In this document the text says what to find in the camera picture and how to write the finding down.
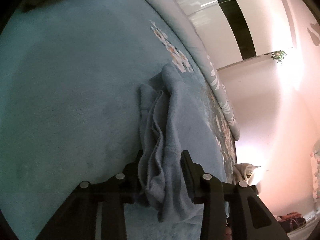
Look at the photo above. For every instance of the white wardrobe with black stripe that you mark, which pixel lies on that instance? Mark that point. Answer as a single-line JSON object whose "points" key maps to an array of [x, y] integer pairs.
{"points": [[236, 30]]}

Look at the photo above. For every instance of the dark floral bed blanket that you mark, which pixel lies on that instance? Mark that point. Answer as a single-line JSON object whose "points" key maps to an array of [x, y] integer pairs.
{"points": [[71, 72]]}

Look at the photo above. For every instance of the light blue daisy quilt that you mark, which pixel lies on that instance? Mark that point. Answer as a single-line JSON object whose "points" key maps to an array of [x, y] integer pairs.
{"points": [[176, 19]]}

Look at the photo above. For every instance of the cream yellow patterned blanket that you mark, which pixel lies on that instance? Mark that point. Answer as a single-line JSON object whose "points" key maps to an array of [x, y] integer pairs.
{"points": [[245, 172]]}

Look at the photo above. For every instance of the green hanging plant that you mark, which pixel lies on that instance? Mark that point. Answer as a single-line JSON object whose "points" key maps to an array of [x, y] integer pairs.
{"points": [[278, 56]]}

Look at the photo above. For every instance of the light blue garment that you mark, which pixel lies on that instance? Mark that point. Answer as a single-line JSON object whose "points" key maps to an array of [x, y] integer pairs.
{"points": [[170, 123]]}

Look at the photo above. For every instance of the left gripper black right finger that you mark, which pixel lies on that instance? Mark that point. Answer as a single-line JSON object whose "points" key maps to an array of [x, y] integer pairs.
{"points": [[250, 218]]}

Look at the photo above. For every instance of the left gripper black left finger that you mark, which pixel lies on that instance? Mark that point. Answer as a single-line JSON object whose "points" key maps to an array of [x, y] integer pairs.
{"points": [[76, 218]]}

